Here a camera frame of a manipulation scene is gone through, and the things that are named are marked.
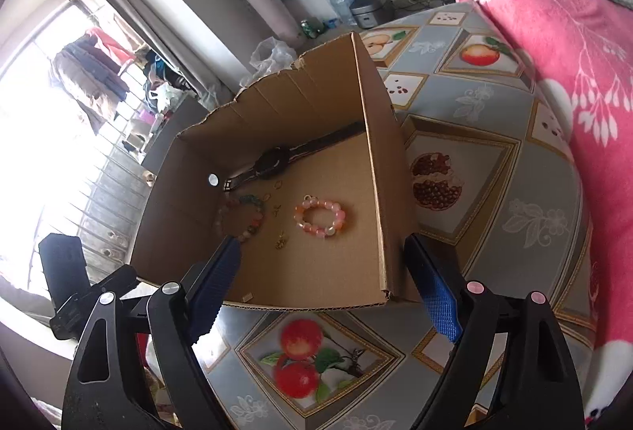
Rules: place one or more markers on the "hanging clothes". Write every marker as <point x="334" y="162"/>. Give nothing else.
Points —
<point x="84" y="74"/>

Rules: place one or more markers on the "grey curtain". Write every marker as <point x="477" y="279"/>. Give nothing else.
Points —
<point x="148" y="14"/>

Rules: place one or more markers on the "brown cardboard box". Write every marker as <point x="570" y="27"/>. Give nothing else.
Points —
<point x="316" y="267"/>

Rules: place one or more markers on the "pink floral blanket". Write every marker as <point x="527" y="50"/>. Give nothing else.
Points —
<point x="568" y="89"/>

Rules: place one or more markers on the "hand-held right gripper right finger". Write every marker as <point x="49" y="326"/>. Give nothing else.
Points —
<point x="440" y="301"/>

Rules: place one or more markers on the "pale pink roll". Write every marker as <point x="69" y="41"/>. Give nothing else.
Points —
<point x="267" y="4"/>

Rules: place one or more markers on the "window guard bars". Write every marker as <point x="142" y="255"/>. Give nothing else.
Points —
<point x="104" y="212"/>

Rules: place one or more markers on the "black wrist watch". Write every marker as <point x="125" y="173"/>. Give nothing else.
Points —
<point x="272" y="161"/>

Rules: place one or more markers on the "white plastic bag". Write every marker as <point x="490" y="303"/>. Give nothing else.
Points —
<point x="269" y="59"/>

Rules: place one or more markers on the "green drink can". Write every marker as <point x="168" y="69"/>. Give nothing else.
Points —
<point x="310" y="28"/>

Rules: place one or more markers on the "grey rice cooker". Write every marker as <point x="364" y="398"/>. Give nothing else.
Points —
<point x="371" y="9"/>

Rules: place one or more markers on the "pile of clothes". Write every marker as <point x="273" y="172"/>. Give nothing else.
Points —
<point x="160" y="79"/>

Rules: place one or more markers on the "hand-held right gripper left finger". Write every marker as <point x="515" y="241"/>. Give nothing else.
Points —
<point x="217" y="281"/>

